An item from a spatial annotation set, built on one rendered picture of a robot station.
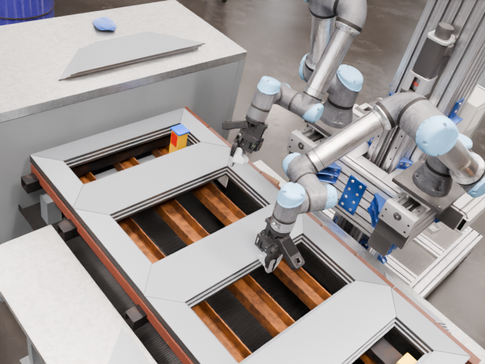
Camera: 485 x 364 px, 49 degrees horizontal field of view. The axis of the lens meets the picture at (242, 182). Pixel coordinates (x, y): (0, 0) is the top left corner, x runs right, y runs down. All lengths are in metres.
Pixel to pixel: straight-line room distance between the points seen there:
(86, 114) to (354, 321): 1.30
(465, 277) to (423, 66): 1.74
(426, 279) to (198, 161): 1.45
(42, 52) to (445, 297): 2.50
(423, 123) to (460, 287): 1.96
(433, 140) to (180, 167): 1.02
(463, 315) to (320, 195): 1.88
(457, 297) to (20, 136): 2.50
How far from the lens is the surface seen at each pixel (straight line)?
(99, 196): 2.00
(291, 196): 1.51
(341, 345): 1.75
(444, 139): 1.65
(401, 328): 1.91
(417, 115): 1.64
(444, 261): 3.18
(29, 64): 2.33
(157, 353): 1.95
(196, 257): 1.83
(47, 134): 2.20
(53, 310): 1.81
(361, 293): 1.91
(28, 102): 2.11
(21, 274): 1.90
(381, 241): 2.23
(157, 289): 1.73
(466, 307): 3.37
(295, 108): 1.93
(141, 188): 2.04
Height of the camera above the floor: 2.23
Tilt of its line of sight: 40 degrees down
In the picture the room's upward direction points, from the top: 15 degrees clockwise
